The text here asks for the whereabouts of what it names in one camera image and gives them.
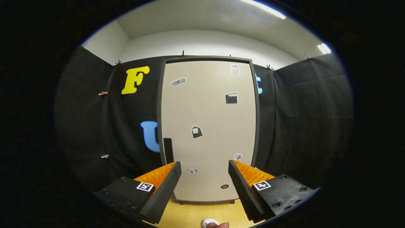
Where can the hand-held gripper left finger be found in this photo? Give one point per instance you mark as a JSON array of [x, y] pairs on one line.
[[164, 193]]

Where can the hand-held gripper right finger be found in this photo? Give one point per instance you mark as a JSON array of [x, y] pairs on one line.
[[243, 190]]

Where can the white canvas shoe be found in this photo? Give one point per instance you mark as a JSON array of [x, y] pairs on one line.
[[208, 223]]

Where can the beige shoe cabinet door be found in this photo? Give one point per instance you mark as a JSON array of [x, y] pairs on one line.
[[208, 110]]

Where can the grey shoe cabinet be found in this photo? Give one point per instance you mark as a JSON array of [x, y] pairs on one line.
[[205, 59]]

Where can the black backdrop cloth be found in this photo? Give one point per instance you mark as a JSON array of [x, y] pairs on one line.
[[300, 110]]

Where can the small ceiling light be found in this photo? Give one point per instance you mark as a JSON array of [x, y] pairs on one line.
[[324, 48]]

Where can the long ceiling light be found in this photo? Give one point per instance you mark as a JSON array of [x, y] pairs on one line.
[[265, 9]]

